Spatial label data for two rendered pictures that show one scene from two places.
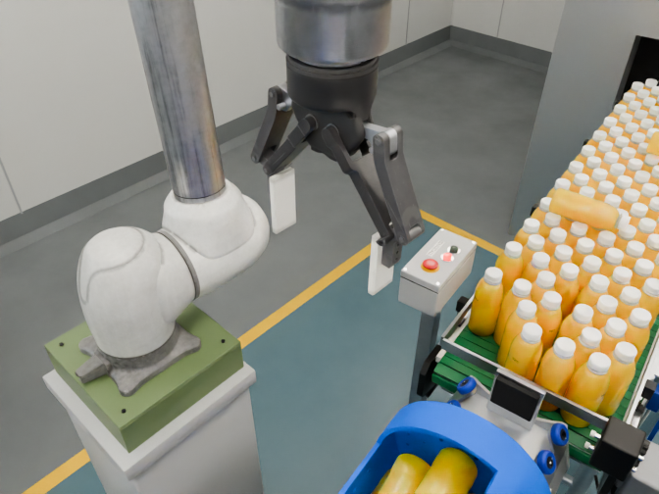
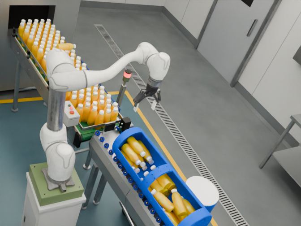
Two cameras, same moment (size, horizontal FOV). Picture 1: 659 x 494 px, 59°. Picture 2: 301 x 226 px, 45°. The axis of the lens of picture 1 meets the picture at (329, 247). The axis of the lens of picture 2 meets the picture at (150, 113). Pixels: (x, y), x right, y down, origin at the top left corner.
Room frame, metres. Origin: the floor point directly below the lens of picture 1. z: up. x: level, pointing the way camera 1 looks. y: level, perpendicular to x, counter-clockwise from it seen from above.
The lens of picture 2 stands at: (0.23, 1.92, 3.04)
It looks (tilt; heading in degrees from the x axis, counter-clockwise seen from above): 37 degrees down; 275
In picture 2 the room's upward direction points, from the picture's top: 22 degrees clockwise
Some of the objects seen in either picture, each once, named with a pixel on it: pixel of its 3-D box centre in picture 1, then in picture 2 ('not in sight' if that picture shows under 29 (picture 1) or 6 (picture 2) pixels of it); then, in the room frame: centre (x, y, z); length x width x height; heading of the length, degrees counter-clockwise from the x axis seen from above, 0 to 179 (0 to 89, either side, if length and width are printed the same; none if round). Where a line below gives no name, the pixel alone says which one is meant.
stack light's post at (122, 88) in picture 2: not in sight; (110, 127); (0.82, -0.89, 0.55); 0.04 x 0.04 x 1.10; 54
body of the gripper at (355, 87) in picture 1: (331, 103); (151, 89); (0.46, 0.00, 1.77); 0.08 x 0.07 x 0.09; 46
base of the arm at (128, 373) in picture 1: (129, 342); (59, 177); (0.77, 0.40, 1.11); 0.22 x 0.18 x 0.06; 136
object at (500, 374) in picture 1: (513, 402); (109, 128); (0.72, -0.38, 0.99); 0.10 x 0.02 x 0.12; 54
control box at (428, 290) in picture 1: (437, 271); (68, 113); (1.06, -0.26, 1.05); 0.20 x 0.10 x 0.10; 144
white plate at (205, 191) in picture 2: not in sight; (202, 190); (-0.17, -0.14, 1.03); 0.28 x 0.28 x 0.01
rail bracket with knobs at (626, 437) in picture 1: (614, 449); (124, 123); (0.64, -0.56, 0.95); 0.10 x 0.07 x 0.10; 54
